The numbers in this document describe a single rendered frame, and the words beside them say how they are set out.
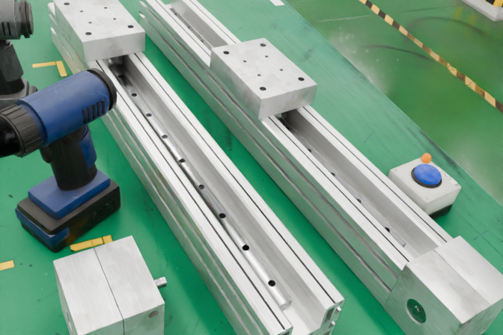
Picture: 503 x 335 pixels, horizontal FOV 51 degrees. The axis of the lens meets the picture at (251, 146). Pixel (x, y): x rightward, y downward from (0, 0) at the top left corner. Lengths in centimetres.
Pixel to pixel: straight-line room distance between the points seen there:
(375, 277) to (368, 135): 35
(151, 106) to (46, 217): 28
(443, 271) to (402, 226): 11
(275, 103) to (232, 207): 19
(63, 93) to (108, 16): 38
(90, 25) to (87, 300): 53
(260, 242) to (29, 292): 29
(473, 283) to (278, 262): 23
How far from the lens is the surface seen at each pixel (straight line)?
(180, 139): 84
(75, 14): 102
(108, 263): 62
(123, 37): 95
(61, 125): 64
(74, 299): 60
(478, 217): 93
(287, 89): 85
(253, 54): 92
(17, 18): 85
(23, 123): 62
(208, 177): 78
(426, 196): 83
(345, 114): 104
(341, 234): 75
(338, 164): 83
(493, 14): 379
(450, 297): 67
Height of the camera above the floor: 137
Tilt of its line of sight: 40 degrees down
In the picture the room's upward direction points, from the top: 9 degrees clockwise
